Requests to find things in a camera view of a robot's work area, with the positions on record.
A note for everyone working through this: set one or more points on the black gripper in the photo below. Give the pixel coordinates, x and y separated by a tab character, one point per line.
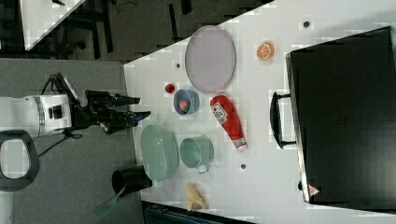
100	111

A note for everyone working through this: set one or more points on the red ketchup bottle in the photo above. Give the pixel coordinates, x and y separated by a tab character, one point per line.
226	114

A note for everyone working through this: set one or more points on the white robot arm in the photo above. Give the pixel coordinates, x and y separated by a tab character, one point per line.
27	118

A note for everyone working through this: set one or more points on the small red tomato toy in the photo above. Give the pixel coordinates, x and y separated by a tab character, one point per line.
170	88

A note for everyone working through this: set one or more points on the pink and green toy fruit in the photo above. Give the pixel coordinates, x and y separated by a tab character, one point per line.
184	106

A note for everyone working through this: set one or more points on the blue bowl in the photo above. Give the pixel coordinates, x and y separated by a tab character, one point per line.
188	95

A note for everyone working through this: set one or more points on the black cup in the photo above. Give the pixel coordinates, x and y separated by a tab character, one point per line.
130	180

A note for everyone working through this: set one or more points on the green mug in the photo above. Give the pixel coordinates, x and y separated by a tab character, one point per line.
196	153

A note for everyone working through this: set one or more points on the large grey round plate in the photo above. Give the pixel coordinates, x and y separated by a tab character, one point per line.
210	59

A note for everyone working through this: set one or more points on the green spatula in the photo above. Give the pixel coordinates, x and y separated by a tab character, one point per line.
106	207

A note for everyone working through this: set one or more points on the yellow banana peel toy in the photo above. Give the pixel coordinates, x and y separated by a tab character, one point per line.
194	198

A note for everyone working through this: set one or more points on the orange slice toy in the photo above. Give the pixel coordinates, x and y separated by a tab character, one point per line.
265	51

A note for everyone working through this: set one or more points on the black oven handle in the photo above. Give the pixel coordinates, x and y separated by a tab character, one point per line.
275	120

